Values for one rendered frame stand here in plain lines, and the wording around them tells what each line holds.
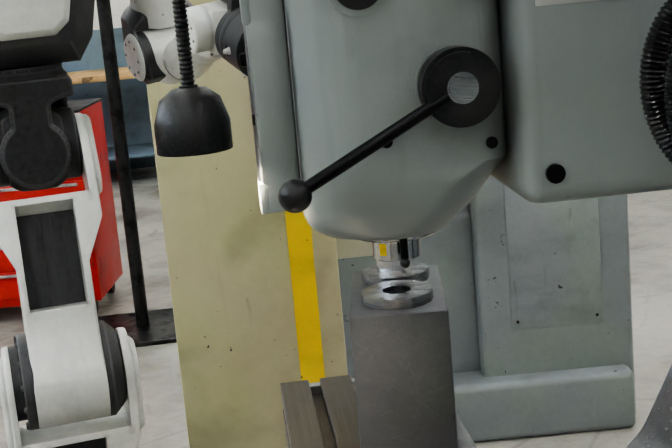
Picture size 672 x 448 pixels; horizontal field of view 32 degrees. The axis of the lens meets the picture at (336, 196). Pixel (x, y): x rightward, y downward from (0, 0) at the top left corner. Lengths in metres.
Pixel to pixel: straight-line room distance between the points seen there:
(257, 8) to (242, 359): 1.97
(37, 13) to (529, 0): 0.88
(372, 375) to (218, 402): 1.61
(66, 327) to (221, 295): 1.24
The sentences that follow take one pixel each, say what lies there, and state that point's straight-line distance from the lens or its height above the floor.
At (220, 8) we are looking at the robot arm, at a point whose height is 1.52.
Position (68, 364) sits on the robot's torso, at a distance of 1.75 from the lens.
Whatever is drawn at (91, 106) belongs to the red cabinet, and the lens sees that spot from 5.92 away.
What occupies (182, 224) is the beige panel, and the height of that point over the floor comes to 0.98.
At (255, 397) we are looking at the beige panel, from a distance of 3.04.
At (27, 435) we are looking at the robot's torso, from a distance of 1.84.
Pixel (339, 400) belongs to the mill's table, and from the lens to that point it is 1.69.
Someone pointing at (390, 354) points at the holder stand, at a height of 1.10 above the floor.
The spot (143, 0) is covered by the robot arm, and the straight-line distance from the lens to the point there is 1.91.
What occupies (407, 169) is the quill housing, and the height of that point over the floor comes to 1.38.
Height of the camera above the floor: 1.57
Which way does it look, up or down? 11 degrees down
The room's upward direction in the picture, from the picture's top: 5 degrees counter-clockwise
